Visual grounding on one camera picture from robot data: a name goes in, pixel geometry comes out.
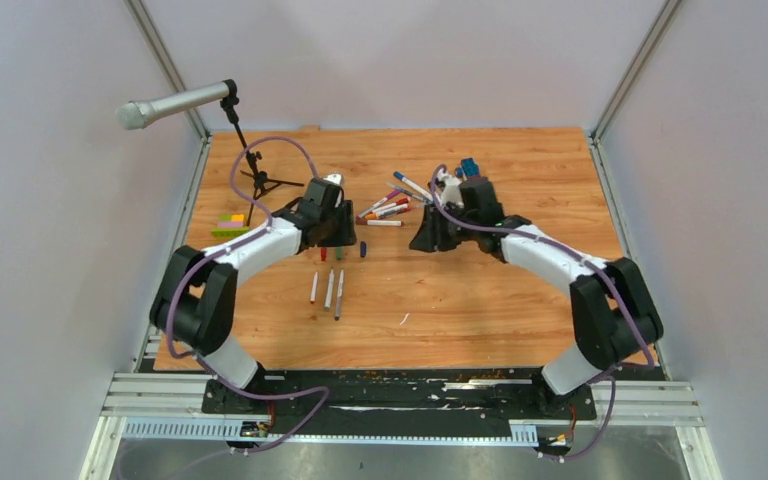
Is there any silver microphone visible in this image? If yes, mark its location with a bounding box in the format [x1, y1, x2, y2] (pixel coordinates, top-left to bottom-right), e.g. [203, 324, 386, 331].
[115, 79, 237, 130]

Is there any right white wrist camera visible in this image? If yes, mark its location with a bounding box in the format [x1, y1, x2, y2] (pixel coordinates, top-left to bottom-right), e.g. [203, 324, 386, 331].
[435, 172, 464, 208]

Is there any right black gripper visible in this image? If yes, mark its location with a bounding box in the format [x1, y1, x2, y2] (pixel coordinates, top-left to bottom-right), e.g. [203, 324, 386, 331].
[410, 202, 480, 253]

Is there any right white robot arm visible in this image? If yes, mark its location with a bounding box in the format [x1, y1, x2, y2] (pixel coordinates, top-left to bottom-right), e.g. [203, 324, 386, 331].
[409, 167, 664, 418]

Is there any red capped white marker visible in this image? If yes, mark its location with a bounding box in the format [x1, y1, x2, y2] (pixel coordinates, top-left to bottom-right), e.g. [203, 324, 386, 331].
[368, 198, 413, 220]

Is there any blue red toy brick car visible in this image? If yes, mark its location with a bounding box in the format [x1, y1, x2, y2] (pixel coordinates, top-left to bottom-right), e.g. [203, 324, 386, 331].
[455, 157, 480, 180]

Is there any black microphone tripod stand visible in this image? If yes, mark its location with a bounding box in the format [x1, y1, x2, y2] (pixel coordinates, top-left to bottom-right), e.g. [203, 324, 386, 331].
[220, 93, 303, 200]

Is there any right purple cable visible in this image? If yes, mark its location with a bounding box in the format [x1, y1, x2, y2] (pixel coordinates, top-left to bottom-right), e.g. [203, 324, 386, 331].
[428, 164, 657, 462]

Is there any grey capped marker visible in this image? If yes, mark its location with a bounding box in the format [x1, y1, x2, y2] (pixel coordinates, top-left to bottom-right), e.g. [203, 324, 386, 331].
[387, 183, 429, 204]

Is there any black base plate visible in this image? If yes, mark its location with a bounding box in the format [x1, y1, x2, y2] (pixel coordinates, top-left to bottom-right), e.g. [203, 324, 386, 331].
[201, 367, 597, 438]

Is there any blue capped white marker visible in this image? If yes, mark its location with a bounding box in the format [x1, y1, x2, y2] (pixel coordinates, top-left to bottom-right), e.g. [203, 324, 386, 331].
[393, 171, 433, 202]

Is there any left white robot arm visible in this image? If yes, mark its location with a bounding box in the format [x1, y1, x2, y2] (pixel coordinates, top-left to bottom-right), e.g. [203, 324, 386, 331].
[149, 173, 357, 413]

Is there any orange capped white marker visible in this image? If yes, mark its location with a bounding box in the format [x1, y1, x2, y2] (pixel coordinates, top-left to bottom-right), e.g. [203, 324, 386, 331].
[364, 203, 409, 220]

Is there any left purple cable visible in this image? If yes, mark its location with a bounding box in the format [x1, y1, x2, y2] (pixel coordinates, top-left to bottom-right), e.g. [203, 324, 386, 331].
[163, 136, 331, 454]

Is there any grey slotted cable duct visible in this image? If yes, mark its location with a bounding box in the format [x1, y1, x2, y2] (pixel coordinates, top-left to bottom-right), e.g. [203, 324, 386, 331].
[122, 417, 540, 448]

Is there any brown capped white marker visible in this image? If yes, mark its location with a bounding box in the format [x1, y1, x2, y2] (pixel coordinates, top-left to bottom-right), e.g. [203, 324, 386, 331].
[355, 219, 403, 227]

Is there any green white marker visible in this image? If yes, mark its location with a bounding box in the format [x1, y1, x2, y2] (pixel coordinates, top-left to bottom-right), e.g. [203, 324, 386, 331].
[324, 268, 338, 312]

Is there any purple cable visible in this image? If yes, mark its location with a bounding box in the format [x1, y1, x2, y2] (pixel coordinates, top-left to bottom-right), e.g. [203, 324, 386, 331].
[428, 164, 657, 462]
[163, 136, 331, 454]

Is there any green pink toy brick stack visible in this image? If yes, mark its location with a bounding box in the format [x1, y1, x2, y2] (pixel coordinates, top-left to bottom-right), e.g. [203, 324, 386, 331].
[210, 214, 249, 239]

